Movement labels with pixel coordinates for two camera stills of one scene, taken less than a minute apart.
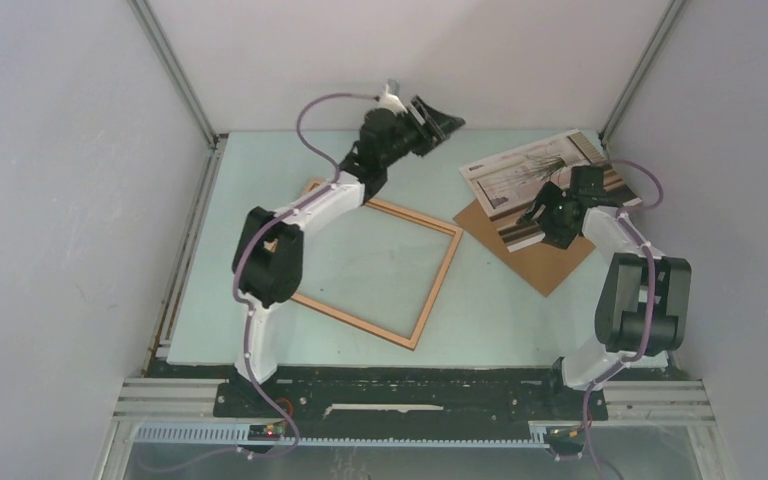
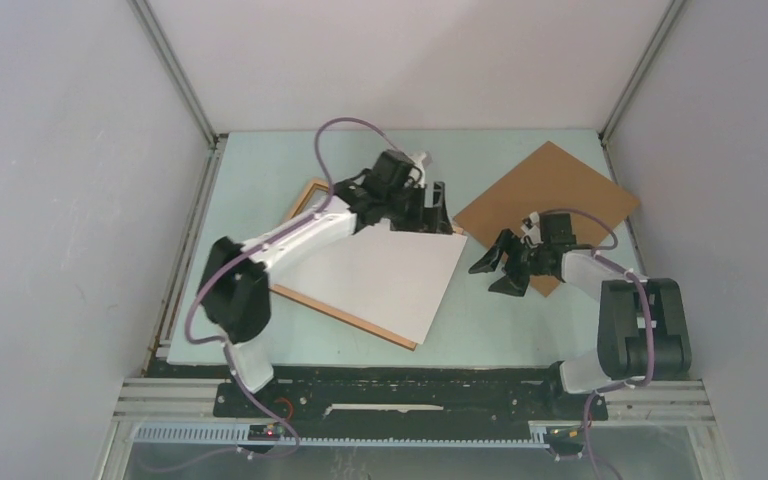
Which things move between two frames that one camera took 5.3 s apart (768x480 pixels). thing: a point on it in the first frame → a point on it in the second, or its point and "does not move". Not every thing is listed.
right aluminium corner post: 655,41 does not move
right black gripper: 548,196 → 511,284
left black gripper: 436,129 → 424,219
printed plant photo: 505,185 → 389,279
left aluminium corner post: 171,61 does not move
